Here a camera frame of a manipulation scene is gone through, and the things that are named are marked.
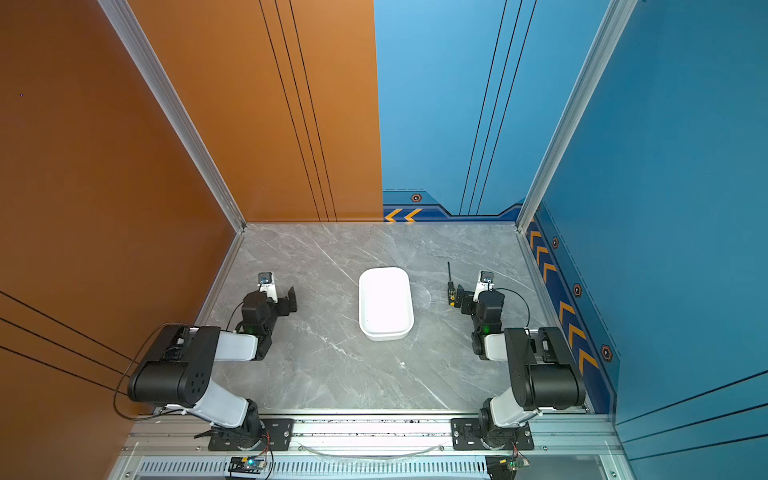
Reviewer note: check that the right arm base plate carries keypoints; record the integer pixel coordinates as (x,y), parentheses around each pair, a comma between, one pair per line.
(468,434)

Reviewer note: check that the right circuit board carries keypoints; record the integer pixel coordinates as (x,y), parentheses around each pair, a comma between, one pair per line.
(505,467)

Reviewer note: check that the aluminium front rail frame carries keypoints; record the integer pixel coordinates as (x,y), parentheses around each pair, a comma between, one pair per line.
(376,444)

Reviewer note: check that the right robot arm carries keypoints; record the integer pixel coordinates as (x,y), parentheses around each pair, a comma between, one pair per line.
(542,373)

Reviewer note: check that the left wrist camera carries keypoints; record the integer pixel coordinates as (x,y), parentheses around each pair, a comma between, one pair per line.
(266,283)

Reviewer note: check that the aluminium corner post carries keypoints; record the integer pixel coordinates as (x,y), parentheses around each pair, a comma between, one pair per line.
(127,27)
(610,30)

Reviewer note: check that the right aluminium corner post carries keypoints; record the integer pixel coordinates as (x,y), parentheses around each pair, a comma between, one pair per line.
(610,30)

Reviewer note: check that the left green circuit board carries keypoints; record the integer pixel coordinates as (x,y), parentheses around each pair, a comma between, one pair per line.
(247,467)

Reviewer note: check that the left aluminium corner post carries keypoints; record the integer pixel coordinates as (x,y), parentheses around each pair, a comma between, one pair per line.
(127,27)

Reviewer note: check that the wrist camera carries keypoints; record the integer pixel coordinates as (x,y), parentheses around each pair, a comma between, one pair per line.
(484,283)
(266,283)

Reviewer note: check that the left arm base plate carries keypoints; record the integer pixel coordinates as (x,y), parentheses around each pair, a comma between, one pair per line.
(273,434)

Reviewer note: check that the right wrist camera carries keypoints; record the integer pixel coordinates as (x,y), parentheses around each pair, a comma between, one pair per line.
(484,283)

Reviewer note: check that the white plastic bin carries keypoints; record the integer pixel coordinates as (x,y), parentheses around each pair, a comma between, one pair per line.
(385,304)

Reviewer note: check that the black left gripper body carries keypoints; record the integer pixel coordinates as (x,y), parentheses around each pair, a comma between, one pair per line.
(282,302)

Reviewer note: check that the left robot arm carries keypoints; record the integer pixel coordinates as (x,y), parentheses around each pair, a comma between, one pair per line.
(176,374)

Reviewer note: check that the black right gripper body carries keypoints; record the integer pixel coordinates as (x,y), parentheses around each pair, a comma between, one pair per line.
(468,301)

